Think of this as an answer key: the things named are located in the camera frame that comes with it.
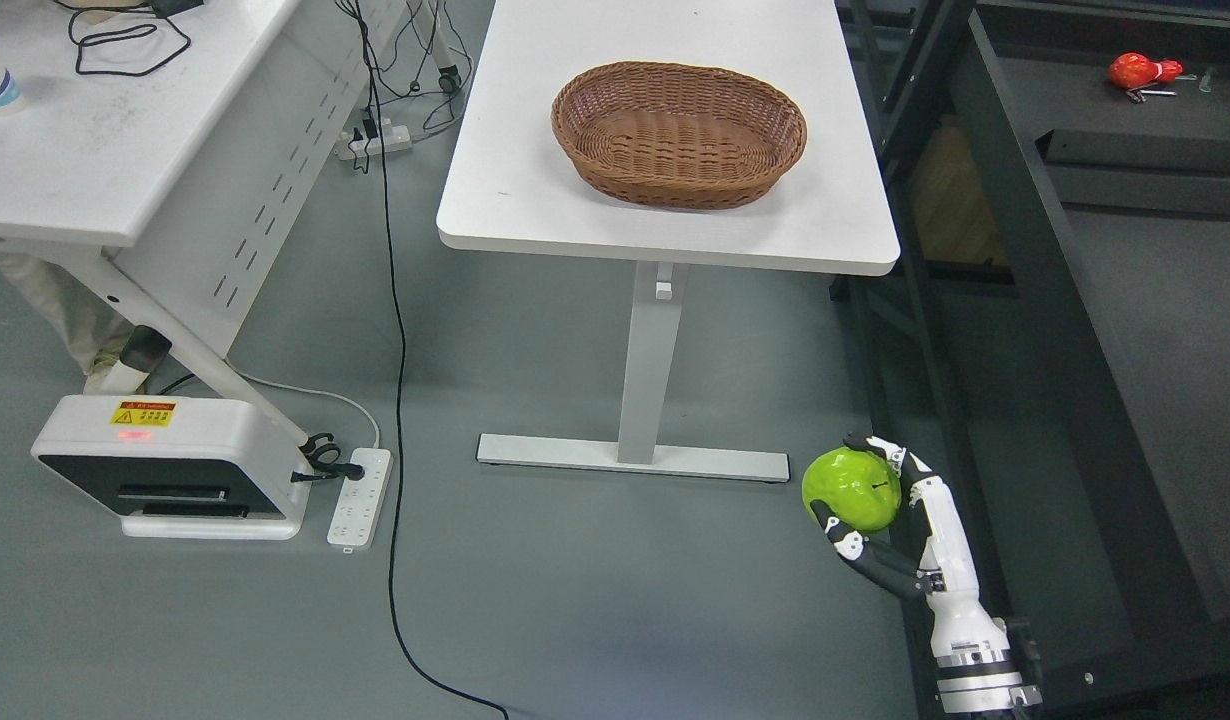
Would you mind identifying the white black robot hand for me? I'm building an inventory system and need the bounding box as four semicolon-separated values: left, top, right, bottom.
807;436;1009;658

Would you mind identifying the green apple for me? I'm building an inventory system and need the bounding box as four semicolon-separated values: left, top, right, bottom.
801;446;900;534

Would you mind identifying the black metal shelf rack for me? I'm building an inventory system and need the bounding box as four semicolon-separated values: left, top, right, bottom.
851;1;1230;719

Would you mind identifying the red fruit on shelf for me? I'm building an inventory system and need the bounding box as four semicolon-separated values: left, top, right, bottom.
1107;53;1184;90

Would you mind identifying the brown wicker basket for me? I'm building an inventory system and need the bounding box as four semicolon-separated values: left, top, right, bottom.
551;62;808;210

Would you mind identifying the white standing table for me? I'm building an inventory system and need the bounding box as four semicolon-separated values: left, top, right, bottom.
435;1;900;482

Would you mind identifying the white floor power strip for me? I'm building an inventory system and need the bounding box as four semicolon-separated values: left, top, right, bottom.
326;448;394;555

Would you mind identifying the white far power strip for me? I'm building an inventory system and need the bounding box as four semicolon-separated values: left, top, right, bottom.
333;117;413;161

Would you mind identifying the white box device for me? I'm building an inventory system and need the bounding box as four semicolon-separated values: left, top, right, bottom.
31;395;312;542

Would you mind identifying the white folding desk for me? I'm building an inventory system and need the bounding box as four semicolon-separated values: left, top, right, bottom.
0;1;367;446

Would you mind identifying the black power adapter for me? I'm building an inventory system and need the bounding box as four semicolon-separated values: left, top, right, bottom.
148;0;205;18

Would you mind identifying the long black floor cable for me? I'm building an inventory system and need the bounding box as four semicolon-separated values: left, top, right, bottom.
351;0;510;720

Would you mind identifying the black cable loop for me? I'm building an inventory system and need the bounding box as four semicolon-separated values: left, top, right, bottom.
66;5;192;78

